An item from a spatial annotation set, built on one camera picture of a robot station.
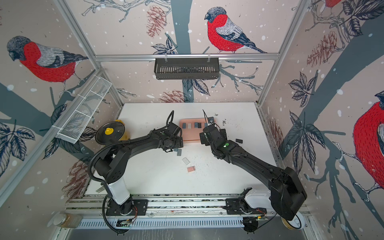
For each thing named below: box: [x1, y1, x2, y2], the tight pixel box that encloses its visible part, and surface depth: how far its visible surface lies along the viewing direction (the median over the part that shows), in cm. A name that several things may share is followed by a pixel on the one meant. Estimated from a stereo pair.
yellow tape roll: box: [281, 211, 305, 231], surface depth 67 cm
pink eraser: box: [187, 166, 196, 173], surface depth 88 cm
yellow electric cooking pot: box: [95, 119, 130, 145], surface depth 92 cm
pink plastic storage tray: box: [179, 118, 206, 142], surface depth 109 cm
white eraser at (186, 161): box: [182, 157, 191, 166], surface depth 92 cm
